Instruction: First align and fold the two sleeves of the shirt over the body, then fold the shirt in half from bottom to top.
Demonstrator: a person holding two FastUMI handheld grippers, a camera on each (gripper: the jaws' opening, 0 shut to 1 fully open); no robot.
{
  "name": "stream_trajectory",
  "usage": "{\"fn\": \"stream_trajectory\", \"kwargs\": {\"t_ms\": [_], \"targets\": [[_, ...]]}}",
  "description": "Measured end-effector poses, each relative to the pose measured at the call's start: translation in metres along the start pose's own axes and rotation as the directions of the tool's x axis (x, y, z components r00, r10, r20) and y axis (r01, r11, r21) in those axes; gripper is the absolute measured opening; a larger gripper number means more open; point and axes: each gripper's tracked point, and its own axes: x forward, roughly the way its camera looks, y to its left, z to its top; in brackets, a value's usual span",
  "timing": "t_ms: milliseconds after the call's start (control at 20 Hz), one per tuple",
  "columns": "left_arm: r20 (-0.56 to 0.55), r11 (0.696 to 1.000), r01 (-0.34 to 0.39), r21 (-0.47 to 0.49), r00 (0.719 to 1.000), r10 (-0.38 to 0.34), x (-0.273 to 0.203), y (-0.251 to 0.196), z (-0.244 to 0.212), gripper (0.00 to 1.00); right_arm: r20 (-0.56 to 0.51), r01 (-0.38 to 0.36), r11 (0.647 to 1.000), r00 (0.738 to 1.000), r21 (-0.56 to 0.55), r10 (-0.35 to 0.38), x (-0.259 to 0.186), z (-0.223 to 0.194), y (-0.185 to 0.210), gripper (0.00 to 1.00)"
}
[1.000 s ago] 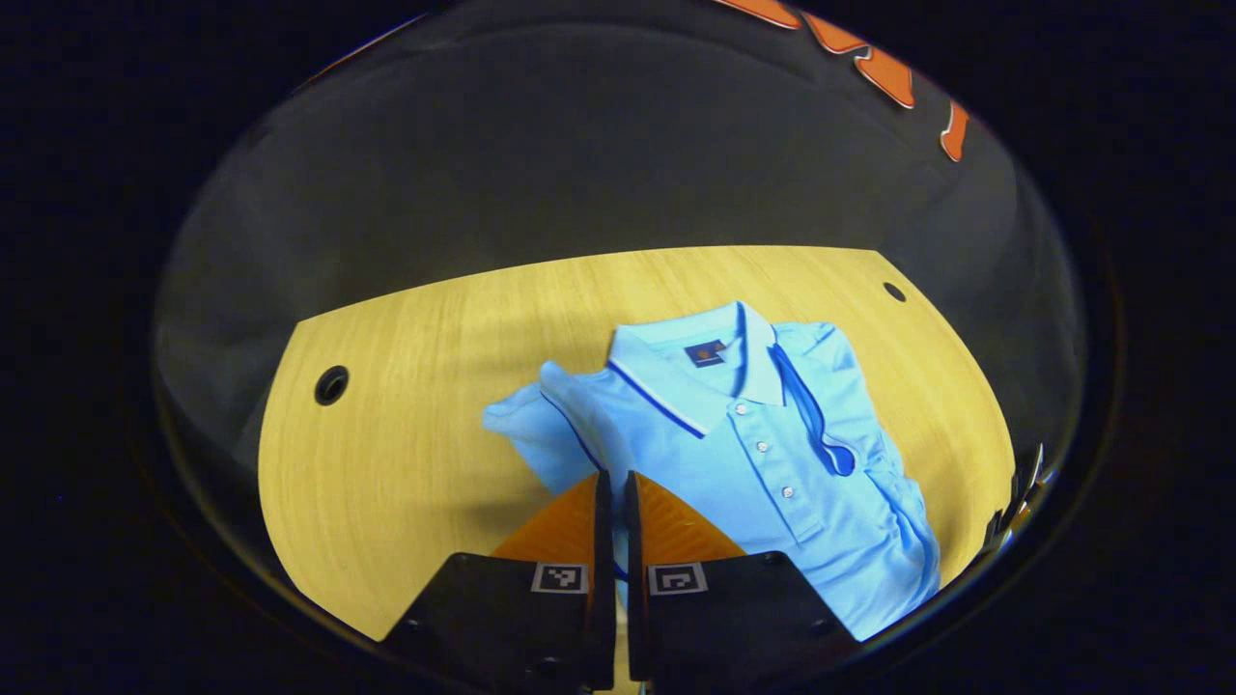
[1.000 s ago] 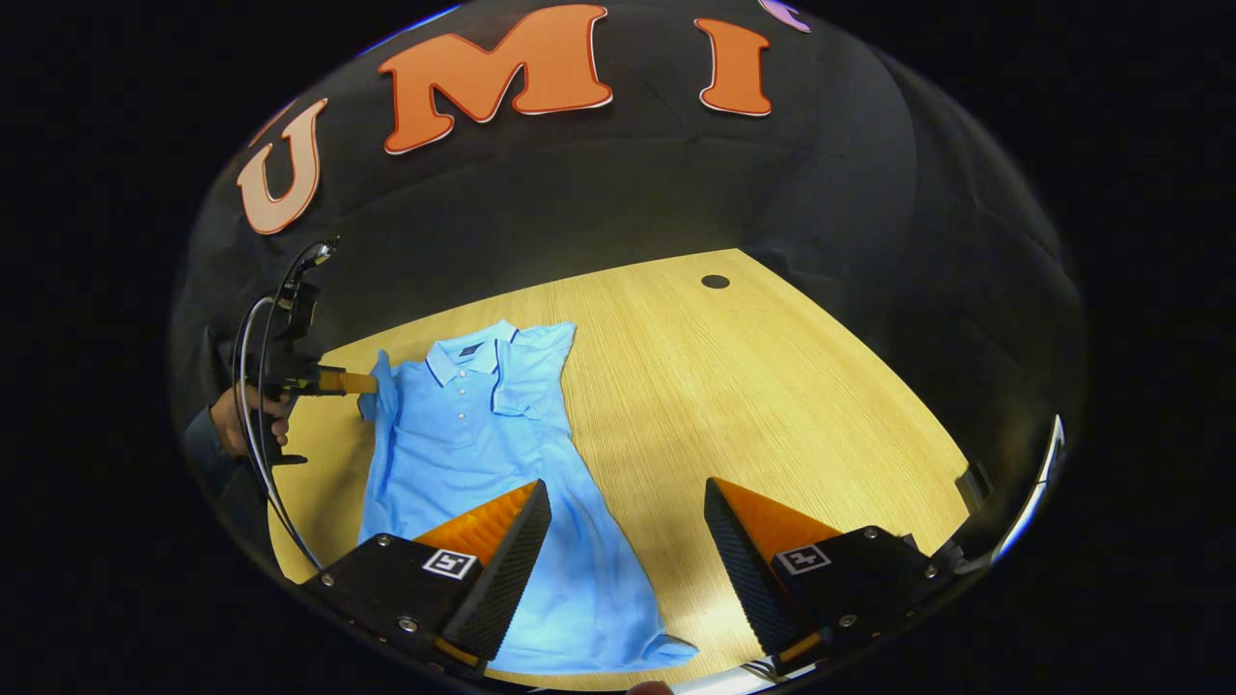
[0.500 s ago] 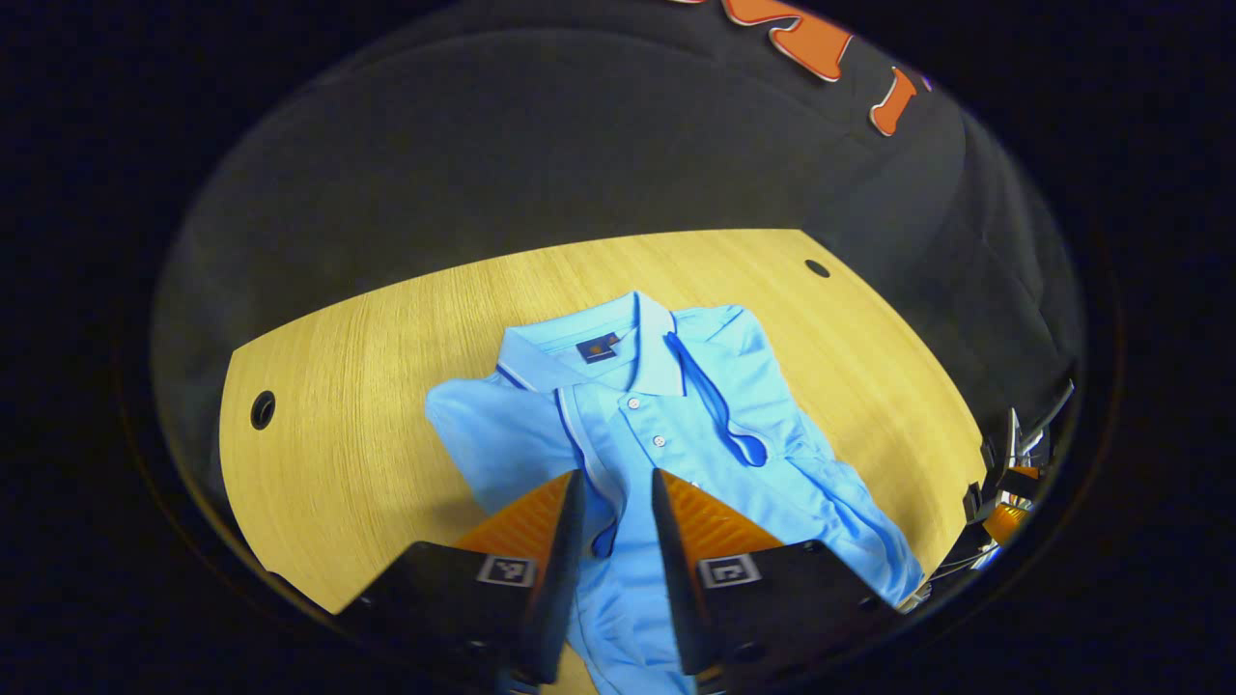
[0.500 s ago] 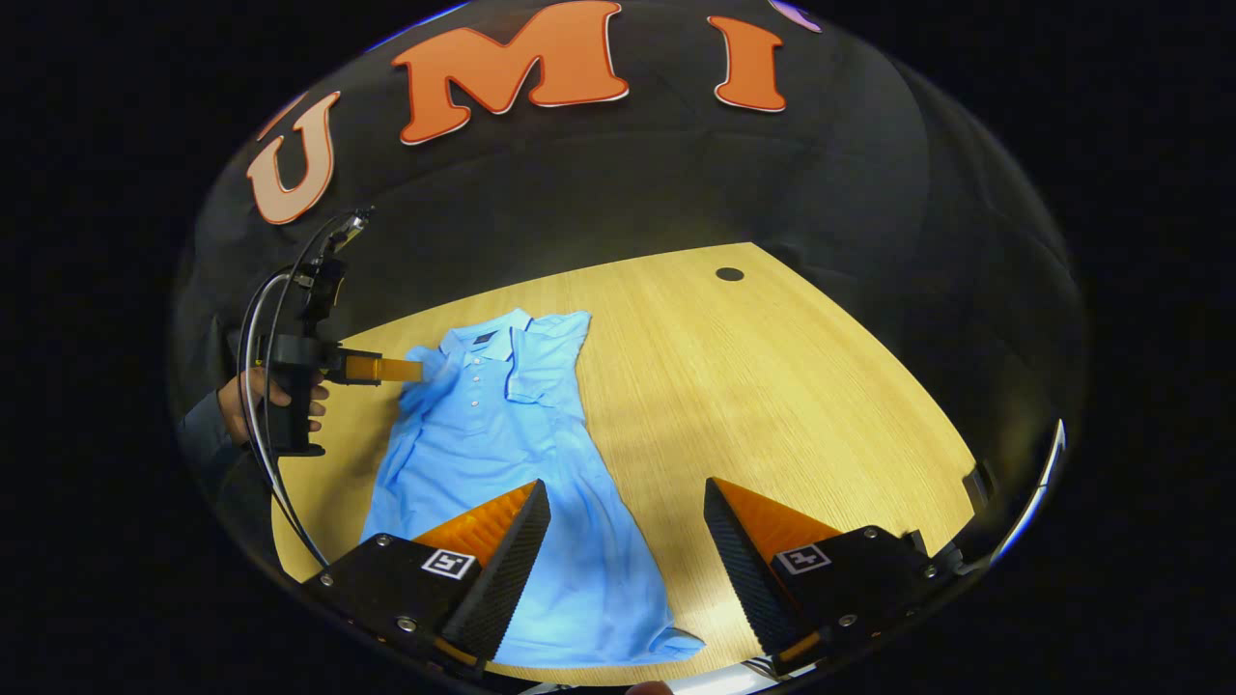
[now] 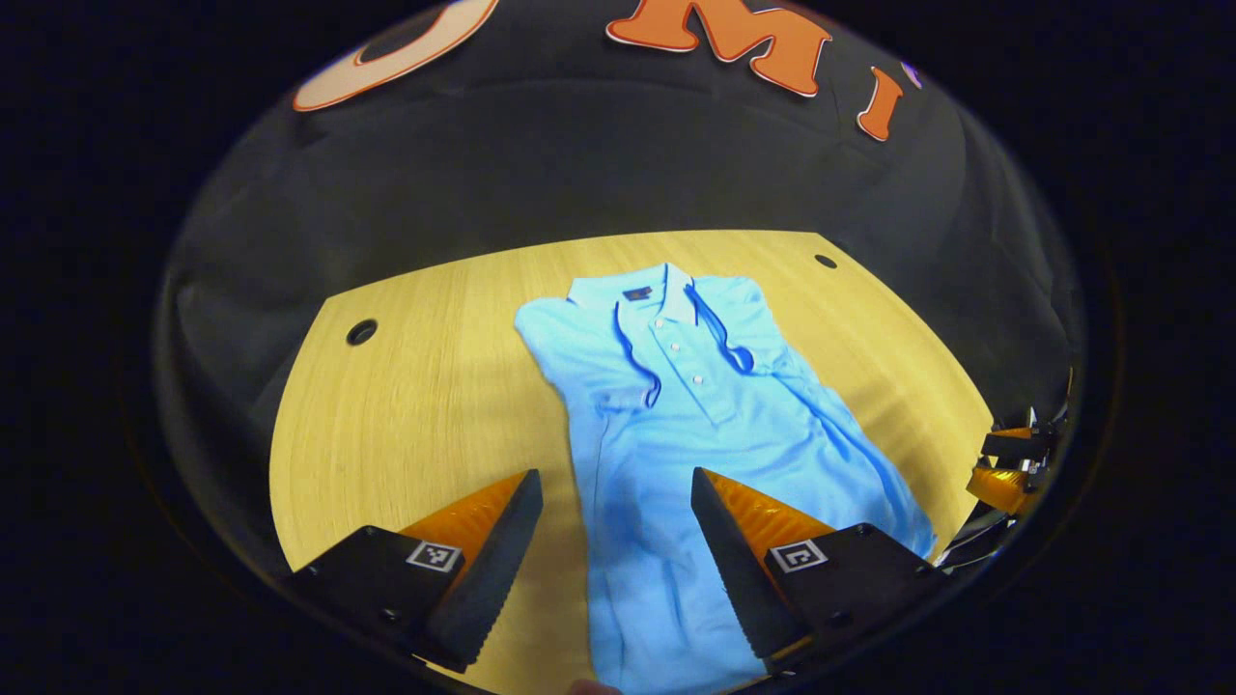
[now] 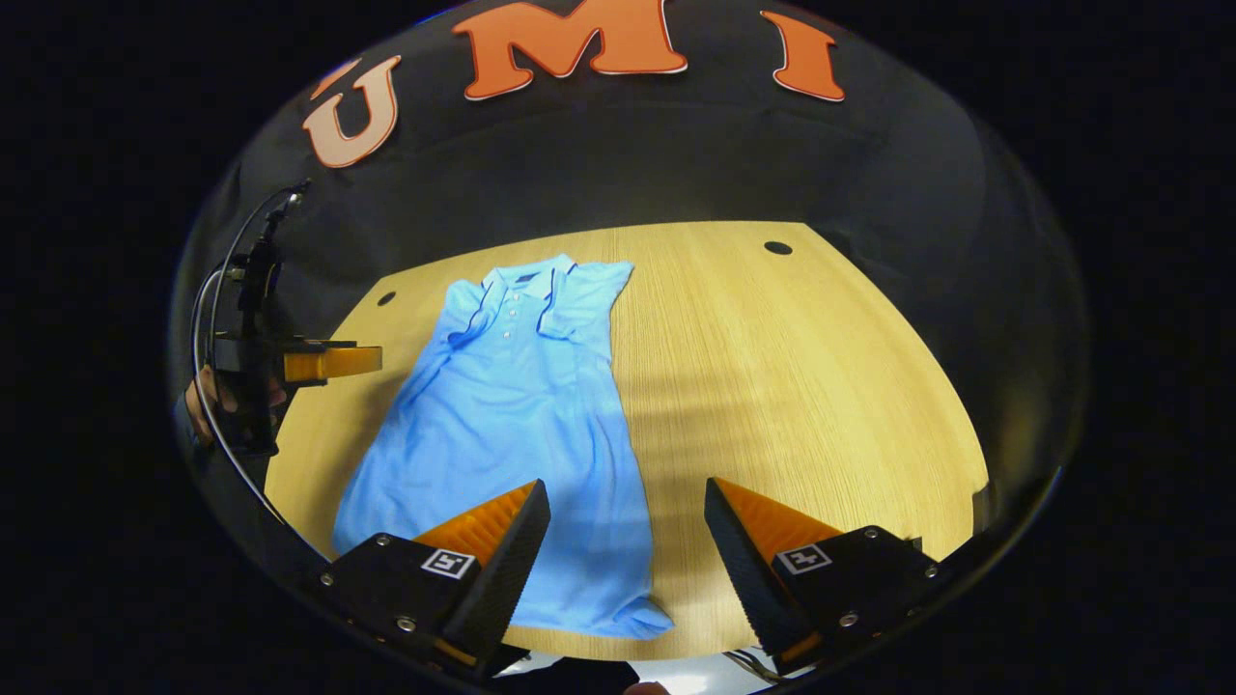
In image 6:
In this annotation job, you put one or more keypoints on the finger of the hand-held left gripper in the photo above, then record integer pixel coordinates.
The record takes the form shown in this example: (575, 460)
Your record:
(333, 363)

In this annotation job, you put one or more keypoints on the light blue T-shirt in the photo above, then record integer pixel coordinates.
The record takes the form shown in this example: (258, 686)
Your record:
(512, 405)

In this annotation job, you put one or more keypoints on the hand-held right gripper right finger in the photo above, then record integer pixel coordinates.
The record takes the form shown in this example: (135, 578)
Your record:
(748, 579)

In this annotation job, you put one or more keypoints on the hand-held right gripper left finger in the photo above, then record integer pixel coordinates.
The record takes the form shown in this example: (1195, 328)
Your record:
(507, 569)

